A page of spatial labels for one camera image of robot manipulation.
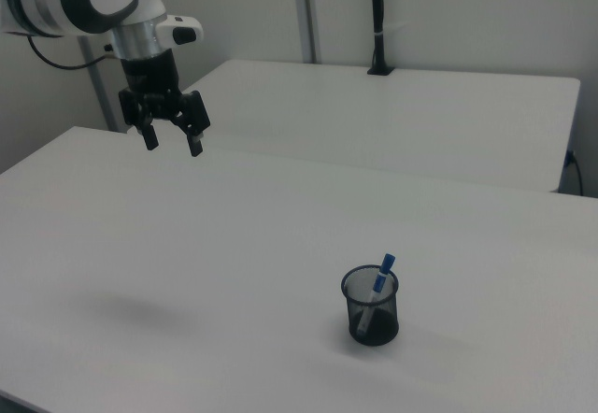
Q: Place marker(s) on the grey partition post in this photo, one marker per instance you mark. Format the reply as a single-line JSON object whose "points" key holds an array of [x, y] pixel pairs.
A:
{"points": [[307, 11], [98, 90]]}

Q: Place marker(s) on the black mesh pen cup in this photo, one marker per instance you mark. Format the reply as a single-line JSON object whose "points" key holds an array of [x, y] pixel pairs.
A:
{"points": [[374, 324]]}

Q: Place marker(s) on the blue and white marker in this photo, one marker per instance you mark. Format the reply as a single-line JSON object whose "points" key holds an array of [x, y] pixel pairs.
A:
{"points": [[378, 282]]}

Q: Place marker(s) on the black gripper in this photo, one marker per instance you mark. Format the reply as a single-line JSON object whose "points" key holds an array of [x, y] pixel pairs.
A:
{"points": [[150, 83]]}

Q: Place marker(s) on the black pole with white band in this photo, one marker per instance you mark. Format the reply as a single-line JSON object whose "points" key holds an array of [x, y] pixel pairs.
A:
{"points": [[379, 20]]}

